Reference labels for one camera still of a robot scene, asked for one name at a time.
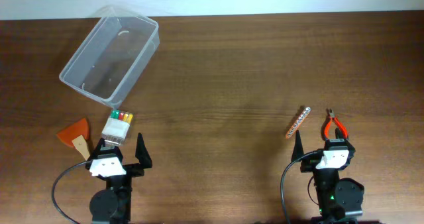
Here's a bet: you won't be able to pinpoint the clear box of coloured bits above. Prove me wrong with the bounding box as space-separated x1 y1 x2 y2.
101 109 134 146

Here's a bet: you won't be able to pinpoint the red handled pliers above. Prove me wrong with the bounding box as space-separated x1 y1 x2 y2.
323 109 348 140

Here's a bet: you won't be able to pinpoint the orange scraper with wooden handle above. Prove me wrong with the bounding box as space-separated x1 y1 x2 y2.
56 118 91 160

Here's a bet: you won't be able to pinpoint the orange socket bit rail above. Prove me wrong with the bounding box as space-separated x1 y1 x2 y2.
286 107 311 139

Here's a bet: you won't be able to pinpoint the clear plastic storage container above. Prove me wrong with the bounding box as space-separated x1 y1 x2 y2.
59 5 160 109

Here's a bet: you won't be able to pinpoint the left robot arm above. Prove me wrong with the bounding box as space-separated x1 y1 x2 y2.
85 133 152 223

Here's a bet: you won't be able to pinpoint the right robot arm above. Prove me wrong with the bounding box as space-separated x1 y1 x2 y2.
291 129 364 223

